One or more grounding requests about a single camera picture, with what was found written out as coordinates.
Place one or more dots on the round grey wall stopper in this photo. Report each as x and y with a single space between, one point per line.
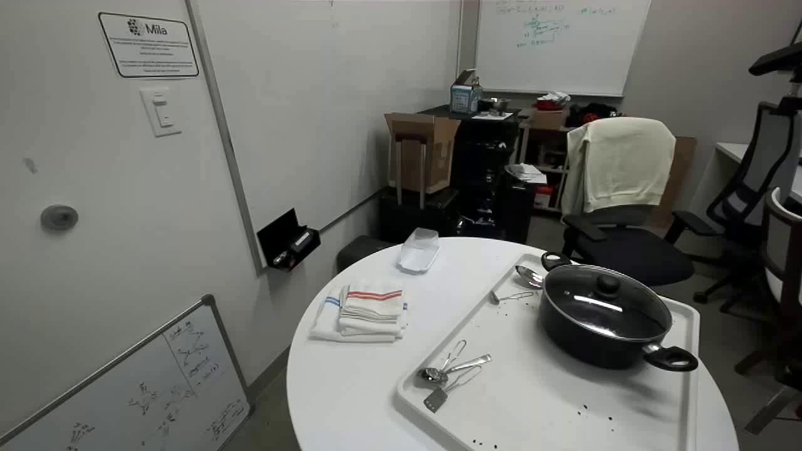
59 215

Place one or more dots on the white plastic tray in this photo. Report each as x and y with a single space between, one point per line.
535 392

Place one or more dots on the small grey flat tag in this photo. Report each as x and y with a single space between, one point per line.
433 398

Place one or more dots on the white desk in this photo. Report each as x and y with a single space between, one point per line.
733 150

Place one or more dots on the black case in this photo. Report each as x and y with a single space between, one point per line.
413 219

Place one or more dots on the glass lid black knob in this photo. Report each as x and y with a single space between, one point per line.
604 289

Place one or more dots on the white wall notice sign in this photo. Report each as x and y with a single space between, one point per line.
148 46

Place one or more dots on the white towel blue stripe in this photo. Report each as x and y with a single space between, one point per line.
324 324

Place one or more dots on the small whiteboard with scribbles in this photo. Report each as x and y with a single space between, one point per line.
158 392

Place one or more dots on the blue tissue box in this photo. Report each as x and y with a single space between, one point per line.
465 97

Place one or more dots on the white towel red stripe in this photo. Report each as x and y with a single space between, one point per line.
372 307

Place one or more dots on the wooden shelf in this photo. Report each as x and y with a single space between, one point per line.
545 139

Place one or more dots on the cream cloth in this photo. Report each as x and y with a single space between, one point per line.
623 163

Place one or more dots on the black mesh office chair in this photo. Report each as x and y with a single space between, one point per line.
747 179

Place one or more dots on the black bag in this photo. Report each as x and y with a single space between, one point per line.
591 114

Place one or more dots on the white light switch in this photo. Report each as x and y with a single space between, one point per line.
160 114

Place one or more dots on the large wall whiteboard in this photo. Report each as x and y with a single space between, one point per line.
333 101

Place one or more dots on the black device on stand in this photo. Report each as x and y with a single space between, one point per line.
779 61

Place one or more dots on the clear plastic container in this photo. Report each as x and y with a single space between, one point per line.
416 249

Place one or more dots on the brown cardboard box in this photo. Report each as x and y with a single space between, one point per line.
426 150

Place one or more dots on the black marker tray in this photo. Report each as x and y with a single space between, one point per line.
283 239

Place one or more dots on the whiteboard with green writing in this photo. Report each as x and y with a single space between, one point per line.
560 59

